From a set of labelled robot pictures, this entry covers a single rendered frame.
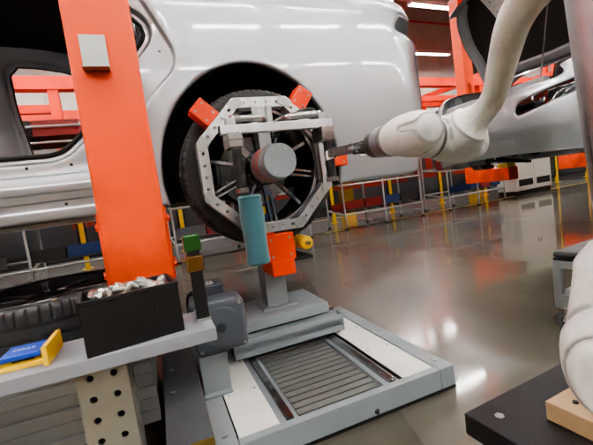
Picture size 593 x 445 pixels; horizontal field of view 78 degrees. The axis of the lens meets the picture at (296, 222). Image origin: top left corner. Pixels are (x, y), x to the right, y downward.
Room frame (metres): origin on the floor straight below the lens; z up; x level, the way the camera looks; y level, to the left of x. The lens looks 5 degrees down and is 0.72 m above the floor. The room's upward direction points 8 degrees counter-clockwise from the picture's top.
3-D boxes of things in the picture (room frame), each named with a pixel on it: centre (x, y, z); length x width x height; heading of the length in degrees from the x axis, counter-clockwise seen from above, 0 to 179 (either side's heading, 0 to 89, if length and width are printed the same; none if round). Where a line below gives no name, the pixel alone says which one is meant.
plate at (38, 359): (0.75, 0.60, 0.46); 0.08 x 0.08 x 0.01; 20
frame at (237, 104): (1.52, 0.09, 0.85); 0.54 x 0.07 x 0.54; 110
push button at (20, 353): (0.75, 0.60, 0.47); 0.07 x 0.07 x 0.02; 20
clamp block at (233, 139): (1.26, 0.18, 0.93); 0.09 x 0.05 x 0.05; 20
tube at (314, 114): (1.44, -0.05, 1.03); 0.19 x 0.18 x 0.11; 20
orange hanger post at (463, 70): (4.83, -2.61, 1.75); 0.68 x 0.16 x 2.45; 20
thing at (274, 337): (1.67, 0.15, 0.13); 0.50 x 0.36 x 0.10; 110
